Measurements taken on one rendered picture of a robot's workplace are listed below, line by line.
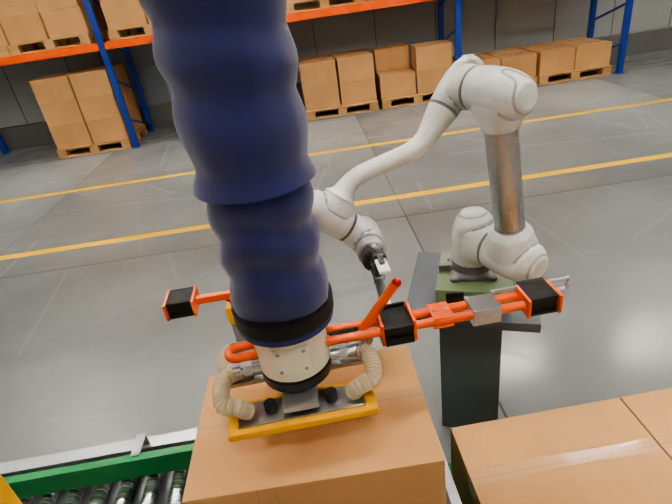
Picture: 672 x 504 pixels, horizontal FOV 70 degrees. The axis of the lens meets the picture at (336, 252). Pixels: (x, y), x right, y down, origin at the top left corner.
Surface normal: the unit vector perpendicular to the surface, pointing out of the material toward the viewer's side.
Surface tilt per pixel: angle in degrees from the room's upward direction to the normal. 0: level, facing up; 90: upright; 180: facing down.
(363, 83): 90
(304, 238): 71
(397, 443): 0
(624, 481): 0
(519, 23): 90
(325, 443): 0
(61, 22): 90
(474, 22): 90
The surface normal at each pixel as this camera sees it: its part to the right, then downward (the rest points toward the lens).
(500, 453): -0.13, -0.86
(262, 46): 0.62, 0.00
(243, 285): -0.62, 0.22
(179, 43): -0.33, 0.23
